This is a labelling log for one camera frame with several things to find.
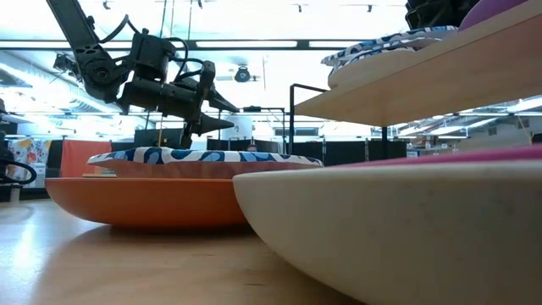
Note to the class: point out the black aluminium table frame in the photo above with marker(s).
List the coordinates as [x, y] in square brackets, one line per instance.
[34, 194]

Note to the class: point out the orange cloth panel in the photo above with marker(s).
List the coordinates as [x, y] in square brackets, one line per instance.
[80, 159]

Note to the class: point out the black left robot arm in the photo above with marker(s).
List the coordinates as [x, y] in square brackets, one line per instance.
[80, 42]

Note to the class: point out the purple plastic plate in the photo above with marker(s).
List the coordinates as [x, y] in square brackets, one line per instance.
[491, 10]

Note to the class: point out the person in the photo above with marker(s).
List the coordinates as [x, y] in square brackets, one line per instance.
[252, 148]

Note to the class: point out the black ceiling camera fixture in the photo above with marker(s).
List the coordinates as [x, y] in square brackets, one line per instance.
[63, 63]

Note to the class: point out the floral patterned cloth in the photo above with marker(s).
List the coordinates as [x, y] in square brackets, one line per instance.
[25, 159]

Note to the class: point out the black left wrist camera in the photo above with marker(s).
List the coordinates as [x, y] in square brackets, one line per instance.
[150, 55]

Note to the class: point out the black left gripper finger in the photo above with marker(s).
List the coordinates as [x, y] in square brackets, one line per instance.
[220, 105]
[207, 125]

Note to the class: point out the round black ceiling fixture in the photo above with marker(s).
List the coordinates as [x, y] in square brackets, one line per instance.
[242, 74]

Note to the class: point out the black metal stand frame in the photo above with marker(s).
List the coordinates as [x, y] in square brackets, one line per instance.
[271, 109]

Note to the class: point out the black partition panels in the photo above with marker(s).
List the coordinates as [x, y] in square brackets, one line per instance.
[347, 152]

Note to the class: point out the black monitor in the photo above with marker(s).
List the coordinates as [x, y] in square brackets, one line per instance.
[148, 137]

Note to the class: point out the black overhead light bar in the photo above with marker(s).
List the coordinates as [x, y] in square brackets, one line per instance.
[302, 44]

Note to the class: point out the small white post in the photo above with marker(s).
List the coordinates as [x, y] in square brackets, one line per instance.
[15, 194]

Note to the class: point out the orange plastic plate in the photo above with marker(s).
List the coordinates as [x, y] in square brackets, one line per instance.
[148, 201]

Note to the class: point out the wooden shelf board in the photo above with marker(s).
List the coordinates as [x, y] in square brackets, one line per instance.
[444, 84]

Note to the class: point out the cream bowl with pink rim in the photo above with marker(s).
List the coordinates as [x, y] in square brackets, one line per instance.
[402, 233]

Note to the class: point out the distant wooden table top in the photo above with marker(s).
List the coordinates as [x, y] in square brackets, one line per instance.
[99, 175]

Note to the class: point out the white cylindrical tank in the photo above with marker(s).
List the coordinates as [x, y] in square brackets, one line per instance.
[243, 129]

